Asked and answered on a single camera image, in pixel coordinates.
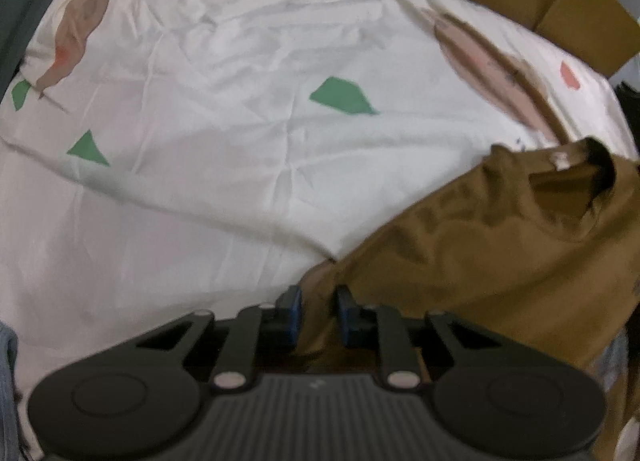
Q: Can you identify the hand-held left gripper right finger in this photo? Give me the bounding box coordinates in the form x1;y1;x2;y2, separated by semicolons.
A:
334;286;501;392

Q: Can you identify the white patterned bed sheet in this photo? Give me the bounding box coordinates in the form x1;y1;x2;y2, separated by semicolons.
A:
0;0;638;461

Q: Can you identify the brown printed t-shirt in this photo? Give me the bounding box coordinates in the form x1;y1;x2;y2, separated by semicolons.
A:
295;138;640;461

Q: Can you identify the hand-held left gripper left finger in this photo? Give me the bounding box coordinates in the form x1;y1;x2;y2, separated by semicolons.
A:
132;286;303;392

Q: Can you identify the grey-blue duvet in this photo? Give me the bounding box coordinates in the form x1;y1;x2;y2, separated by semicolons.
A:
0;0;96;92

